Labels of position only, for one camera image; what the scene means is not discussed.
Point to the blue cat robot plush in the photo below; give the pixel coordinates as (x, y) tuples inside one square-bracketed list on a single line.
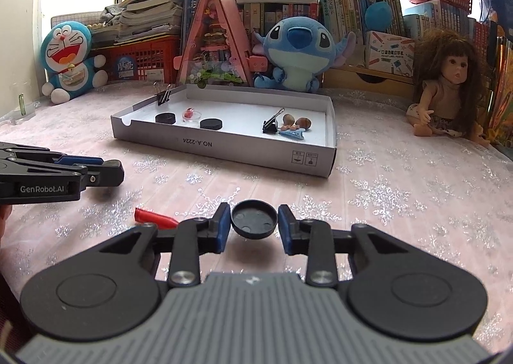
[(68, 51)]

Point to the plain blue hair clip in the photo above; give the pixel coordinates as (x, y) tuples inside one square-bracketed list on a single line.
[(294, 134)]

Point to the low row of books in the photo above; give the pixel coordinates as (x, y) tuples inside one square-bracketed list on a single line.
[(272, 11)]

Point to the stack of papers and books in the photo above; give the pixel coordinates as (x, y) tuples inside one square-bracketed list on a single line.
[(152, 11)]

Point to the black round tin lid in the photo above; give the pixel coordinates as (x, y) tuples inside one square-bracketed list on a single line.
[(254, 220)]

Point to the brown haired doll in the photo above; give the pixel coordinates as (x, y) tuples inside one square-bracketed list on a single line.
[(449, 99)]

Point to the grey cardboard box tray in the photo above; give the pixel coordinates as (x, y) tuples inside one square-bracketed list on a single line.
[(240, 147)]

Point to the row of blue spined books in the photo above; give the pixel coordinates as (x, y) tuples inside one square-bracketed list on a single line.
[(441, 19)]

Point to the white mesh panel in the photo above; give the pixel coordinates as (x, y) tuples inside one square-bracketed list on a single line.
[(72, 16)]

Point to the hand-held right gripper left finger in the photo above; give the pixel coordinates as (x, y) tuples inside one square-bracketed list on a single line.
[(221, 230)]

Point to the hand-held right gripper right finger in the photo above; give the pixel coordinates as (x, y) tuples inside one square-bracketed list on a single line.
[(286, 230)]

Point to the row of thin picture books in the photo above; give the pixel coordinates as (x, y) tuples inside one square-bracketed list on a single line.
[(503, 87)]

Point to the black binder clip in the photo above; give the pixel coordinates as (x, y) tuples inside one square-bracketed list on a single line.
[(270, 123), (164, 95)]

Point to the brown walnut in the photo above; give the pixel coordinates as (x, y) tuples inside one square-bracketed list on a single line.
[(304, 123), (288, 119)]

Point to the white label printer box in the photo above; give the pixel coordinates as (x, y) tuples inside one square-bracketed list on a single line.
[(388, 53)]

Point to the clear round plastic dish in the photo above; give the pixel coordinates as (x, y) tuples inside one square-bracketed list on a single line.
[(192, 115)]

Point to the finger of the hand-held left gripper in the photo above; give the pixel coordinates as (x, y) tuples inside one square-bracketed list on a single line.
[(76, 159), (106, 173)]

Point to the tall row of books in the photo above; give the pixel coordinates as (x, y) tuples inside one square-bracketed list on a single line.
[(344, 11)]

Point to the red hair clip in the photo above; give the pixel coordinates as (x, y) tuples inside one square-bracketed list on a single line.
[(154, 218)]

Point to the wooden drawer box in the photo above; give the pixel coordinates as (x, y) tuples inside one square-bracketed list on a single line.
[(344, 81)]

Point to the black round tin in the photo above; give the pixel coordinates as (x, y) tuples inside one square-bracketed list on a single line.
[(211, 124), (166, 118)]

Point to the pink triangular house model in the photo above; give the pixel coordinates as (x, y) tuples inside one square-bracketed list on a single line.
[(218, 47)]

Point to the tall blue carton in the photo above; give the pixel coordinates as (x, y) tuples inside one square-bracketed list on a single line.
[(499, 3)]

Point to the red plastic crate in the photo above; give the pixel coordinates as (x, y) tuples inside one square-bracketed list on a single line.
[(140, 59)]

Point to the pink snowflake tablecloth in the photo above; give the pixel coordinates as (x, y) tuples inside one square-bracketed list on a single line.
[(400, 195)]

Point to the blue alien plush toy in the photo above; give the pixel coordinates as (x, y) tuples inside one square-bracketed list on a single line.
[(298, 47)]

